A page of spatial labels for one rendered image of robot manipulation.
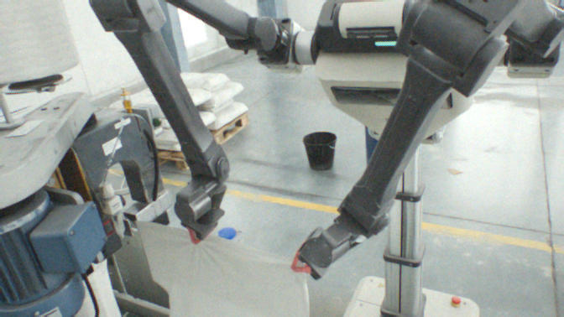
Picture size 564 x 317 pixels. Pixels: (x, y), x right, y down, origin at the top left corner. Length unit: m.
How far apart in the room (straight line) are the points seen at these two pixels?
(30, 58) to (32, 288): 0.40
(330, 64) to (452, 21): 0.64
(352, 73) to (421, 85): 0.55
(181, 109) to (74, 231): 0.28
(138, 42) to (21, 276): 0.45
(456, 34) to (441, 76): 0.05
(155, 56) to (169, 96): 0.08
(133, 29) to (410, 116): 0.45
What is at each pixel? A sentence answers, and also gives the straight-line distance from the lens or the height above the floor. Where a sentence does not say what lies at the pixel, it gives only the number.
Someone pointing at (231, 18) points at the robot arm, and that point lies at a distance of 0.95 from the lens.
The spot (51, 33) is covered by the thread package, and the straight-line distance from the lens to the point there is 0.83.
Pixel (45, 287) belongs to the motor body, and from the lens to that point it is 0.89.
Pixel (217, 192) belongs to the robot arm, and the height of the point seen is 1.22.
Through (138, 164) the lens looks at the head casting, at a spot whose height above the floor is 1.20.
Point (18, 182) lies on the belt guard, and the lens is 0.79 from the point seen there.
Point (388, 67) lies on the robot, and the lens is 1.06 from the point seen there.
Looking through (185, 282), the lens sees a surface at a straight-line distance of 1.24.
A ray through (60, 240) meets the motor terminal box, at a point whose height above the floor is 1.29.
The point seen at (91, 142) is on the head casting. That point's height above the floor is 1.32.
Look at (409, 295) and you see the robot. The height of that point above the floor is 0.54.
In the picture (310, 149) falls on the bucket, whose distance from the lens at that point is 3.53.
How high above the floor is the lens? 1.67
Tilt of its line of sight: 25 degrees down
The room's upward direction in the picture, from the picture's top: 7 degrees counter-clockwise
